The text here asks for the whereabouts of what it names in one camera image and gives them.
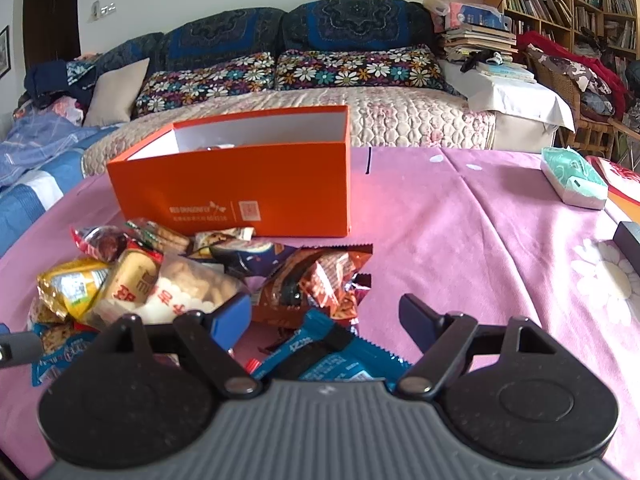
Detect blue patterned sofa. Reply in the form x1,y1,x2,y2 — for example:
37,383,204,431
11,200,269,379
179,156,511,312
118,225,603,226
96,0,435,74

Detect beige plain pillow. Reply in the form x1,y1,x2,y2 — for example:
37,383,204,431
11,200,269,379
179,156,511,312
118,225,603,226
84,58,150,127

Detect stack of books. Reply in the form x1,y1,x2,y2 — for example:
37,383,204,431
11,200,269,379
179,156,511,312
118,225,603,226
439,24,535,82

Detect white draped side table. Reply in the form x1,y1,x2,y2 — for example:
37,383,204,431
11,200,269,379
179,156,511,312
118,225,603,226
439,61,575,153

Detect left floral cushion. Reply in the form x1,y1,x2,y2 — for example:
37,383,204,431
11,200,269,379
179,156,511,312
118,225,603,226
132,52,276,117

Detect green tissue pack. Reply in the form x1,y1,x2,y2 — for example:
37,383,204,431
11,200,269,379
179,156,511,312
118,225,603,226
540,148,608,210

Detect brown red snack packet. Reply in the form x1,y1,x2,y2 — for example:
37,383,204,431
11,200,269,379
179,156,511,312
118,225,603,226
252,244,373,330

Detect wooden bookshelf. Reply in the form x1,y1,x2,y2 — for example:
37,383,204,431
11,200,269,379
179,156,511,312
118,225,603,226
484,0,639,61

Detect blue striped blanket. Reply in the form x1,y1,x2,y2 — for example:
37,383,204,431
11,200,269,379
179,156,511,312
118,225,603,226
1,112,116,252

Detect blue snack wrapper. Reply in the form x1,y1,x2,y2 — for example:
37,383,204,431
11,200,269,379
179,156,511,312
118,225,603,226
250,310,410,389

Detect small framed picture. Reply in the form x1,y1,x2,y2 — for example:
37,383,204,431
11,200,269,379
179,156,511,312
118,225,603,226
0,25,11,78

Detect orange cardboard shoe box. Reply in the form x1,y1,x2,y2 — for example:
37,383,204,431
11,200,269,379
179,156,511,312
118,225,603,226
107,105,352,237

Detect floral cushion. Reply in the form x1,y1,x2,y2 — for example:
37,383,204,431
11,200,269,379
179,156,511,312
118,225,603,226
274,44,448,91
132,52,276,117

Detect dark purple snack packet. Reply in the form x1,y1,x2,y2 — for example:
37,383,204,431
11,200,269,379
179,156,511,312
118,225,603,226
208,238,296,278

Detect yellow snack bag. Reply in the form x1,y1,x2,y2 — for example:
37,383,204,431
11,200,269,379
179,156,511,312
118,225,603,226
37,258,112,321

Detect black box on table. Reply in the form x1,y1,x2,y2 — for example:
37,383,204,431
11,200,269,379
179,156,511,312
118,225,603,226
613,221,640,274

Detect beige quilted sofa cover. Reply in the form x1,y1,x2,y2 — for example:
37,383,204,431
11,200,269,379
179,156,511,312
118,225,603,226
81,87,498,177

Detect white biscuit snack bag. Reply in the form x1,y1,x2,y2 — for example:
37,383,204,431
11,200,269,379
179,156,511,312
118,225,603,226
80,249,246,330

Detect wicker chair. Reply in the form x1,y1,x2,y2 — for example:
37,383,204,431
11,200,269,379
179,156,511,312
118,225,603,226
526,44,630,162

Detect pink floral tablecloth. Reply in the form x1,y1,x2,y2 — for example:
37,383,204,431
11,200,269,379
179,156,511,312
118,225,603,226
1,148,639,479

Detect right floral cushion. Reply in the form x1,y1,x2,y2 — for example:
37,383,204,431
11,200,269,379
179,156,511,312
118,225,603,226
274,44,448,91

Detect clear bag dried dates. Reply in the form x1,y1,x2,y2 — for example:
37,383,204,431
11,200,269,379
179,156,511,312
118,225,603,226
70,226,127,263

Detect cracker packet red green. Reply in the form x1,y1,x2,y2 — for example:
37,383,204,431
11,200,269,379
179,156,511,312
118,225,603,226
125,218,192,255

